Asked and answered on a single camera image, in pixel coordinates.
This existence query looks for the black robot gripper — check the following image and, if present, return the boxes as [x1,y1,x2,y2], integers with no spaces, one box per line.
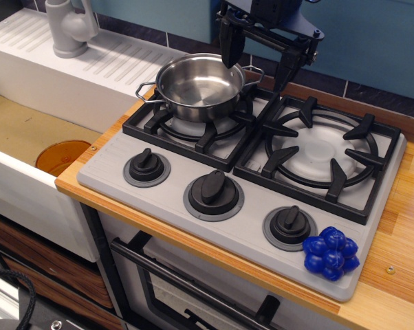
[217,1,320,92]

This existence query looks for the stainless steel pot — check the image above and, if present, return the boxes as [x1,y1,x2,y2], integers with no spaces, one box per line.
[135,53,265,123]

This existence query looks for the blue toy blueberry cluster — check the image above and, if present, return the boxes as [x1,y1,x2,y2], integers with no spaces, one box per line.
[303,227,360,282]

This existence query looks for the black middle stove knob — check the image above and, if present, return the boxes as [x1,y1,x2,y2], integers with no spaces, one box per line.
[183,170,245,222]

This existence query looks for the black stove knob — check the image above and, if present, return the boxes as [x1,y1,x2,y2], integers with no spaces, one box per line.
[183,170,245,222]
[263,206,317,252]
[123,148,171,188]

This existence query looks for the black left stove knob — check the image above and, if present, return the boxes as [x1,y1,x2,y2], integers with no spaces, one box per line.
[123,148,171,188]

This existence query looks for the black right stove knob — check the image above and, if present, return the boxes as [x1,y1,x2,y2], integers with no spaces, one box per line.
[263,206,317,252]

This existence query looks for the grey toy stove top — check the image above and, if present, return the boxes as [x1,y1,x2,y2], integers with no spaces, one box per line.
[76,89,408,303]

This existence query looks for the black left burner grate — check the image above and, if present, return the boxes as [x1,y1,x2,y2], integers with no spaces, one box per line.
[122,85,279,172]

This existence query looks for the black burner grate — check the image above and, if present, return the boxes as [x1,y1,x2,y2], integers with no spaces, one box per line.
[122,85,279,172]
[233,96,406,225]

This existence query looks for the black right burner grate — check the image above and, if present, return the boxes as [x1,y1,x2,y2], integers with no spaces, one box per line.
[233,96,406,225]

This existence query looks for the grey toy faucet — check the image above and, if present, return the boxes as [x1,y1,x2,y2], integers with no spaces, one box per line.
[45,0,98,58]

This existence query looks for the white toy sink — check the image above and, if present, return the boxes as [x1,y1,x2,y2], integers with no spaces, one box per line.
[0,9,181,262]

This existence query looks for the orange plastic plate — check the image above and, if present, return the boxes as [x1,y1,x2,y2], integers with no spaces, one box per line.
[35,140,91,177]

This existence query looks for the wooden drawer fronts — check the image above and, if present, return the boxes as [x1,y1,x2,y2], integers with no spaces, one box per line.
[0,215,123,329]

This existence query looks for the oven door with black handle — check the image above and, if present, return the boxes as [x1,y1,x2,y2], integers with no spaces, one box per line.
[110,232,281,329]

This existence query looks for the black braided cable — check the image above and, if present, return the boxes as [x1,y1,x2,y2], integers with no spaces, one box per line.
[0,269,36,330]

